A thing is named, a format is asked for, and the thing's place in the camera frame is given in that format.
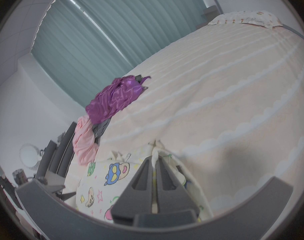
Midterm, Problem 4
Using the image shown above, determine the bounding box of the blue-green curtain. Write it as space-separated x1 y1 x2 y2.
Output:
31 0 134 109
64 0 208 70

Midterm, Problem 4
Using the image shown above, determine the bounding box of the bed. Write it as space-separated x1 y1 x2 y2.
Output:
64 0 304 218

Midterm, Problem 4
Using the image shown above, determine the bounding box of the round white mirror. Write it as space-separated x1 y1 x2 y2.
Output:
19 144 41 170

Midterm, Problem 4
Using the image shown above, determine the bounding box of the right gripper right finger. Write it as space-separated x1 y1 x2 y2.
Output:
156 156 200 222

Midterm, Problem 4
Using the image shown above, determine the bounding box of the pink garment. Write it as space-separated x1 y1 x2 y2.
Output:
72 115 100 166

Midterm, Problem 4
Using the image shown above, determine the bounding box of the grey bedside table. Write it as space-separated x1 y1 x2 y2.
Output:
201 5 219 22

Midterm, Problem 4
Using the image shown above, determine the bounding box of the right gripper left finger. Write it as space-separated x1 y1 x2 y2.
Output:
111 156 157 225

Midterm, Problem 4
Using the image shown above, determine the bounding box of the purple garment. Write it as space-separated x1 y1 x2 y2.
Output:
85 75 152 125

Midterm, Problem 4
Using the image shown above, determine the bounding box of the black chest of drawers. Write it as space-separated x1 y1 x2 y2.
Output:
34 121 79 202

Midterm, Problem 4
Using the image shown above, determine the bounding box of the white printed pillow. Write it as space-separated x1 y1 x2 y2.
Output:
208 10 283 30

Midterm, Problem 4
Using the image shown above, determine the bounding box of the white printed pyjama top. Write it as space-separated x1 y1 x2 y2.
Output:
76 139 214 222

